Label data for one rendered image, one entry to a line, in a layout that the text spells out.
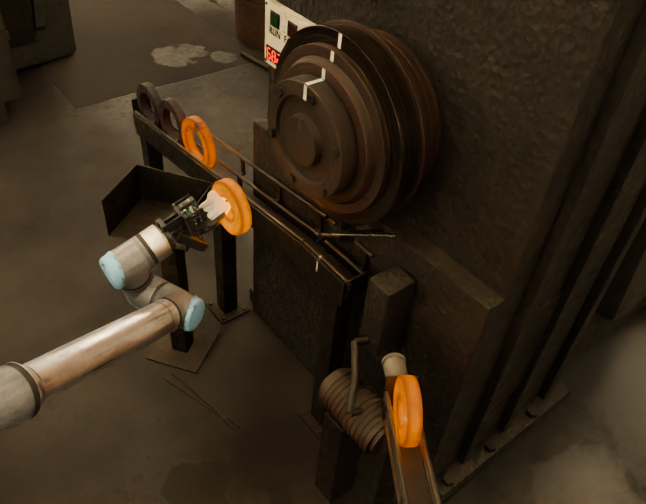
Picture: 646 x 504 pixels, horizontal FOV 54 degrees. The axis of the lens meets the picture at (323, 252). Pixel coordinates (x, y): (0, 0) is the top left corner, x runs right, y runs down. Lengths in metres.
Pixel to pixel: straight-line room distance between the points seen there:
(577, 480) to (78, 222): 2.27
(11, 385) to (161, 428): 1.03
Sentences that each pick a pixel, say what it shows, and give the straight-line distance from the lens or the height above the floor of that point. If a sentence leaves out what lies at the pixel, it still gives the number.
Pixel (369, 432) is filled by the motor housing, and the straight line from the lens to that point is 1.63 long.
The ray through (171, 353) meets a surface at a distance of 2.42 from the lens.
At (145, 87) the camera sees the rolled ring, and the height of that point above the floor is 0.73.
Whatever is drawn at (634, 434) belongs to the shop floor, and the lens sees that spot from 2.56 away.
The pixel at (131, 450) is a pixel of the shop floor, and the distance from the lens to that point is 2.22.
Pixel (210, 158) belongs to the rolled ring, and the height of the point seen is 0.67.
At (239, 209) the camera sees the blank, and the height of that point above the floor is 0.86.
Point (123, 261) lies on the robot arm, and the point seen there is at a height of 0.81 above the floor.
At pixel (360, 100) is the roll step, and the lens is 1.34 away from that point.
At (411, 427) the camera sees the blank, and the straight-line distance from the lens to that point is 1.38.
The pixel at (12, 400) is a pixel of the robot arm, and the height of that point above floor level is 0.89.
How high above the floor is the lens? 1.88
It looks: 42 degrees down
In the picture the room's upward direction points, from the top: 6 degrees clockwise
